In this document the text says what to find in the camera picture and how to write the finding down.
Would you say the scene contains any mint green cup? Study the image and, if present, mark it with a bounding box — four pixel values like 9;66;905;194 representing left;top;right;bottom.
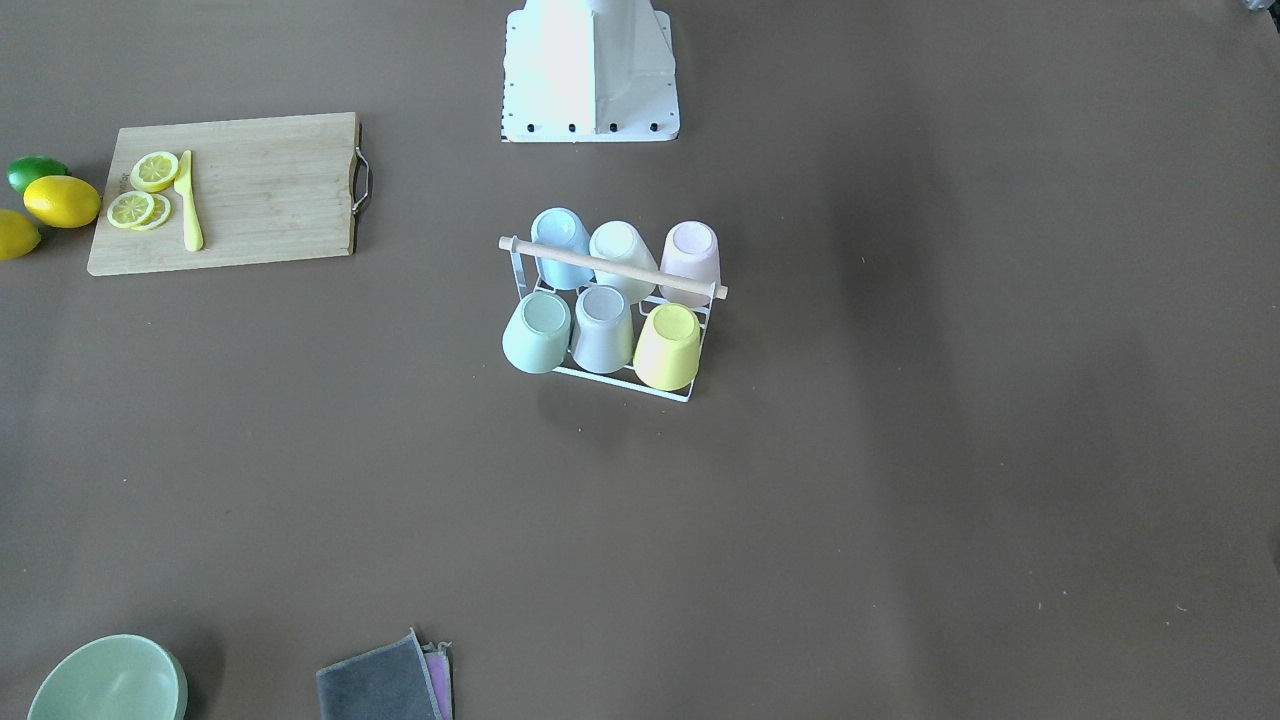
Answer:
502;291;572;374

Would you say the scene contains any pink cup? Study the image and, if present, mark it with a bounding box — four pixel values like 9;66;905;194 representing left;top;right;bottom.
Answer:
660;220;721;283

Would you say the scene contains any yellow cup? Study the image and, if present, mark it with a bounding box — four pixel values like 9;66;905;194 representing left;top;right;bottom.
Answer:
632;304;701;391

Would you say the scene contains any grey cup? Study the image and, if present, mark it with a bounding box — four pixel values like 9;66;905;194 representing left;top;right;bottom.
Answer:
571;284;634;374

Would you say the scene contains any cream white cup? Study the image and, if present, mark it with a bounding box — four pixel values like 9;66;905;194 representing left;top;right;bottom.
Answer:
589;220;659;305

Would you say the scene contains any light blue cup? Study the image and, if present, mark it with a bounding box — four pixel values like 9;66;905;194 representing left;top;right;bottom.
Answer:
531;208;594;291

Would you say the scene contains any pink cloth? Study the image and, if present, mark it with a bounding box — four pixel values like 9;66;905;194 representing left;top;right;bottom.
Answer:
421;641;454;720

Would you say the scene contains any wooden cutting board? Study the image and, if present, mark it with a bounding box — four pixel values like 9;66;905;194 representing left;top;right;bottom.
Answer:
87;111;371;277

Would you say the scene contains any grey cloth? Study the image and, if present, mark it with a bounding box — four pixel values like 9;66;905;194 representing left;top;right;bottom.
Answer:
316;632;436;719

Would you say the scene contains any yellow plastic knife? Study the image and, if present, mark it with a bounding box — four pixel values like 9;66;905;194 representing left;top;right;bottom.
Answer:
173;150;204;252

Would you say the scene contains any lemon slice front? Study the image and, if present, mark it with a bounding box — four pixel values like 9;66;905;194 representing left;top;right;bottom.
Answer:
105;190;157;229

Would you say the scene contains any yellow lemon upper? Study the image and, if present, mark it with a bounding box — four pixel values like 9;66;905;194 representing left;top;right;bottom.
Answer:
23;176;101;229

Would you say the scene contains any yellow lemon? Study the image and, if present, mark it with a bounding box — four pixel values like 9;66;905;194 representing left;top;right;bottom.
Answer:
23;176;101;229
0;209;42;261

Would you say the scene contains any mint green bowl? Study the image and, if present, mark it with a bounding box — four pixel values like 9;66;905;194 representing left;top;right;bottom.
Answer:
27;634;188;719

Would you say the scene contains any yellow lemon lower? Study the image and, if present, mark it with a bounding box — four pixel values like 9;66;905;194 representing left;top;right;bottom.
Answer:
0;209;42;261

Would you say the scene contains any green lime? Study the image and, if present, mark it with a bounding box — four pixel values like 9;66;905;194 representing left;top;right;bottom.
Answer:
6;155;72;195

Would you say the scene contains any white wire cup holder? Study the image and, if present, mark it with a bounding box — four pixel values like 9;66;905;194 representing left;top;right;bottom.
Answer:
498;236;728;404

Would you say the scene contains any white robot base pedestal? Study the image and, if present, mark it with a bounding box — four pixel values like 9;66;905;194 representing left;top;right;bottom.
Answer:
500;1;681;143

